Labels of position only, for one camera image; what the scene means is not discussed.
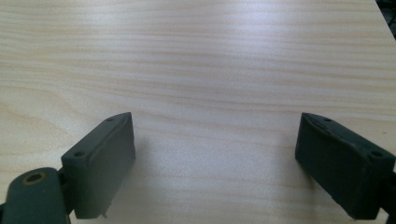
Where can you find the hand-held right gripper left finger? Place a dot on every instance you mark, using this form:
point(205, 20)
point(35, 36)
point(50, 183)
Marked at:
point(98, 165)

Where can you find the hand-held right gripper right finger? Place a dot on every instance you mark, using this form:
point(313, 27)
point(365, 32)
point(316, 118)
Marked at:
point(342, 168)

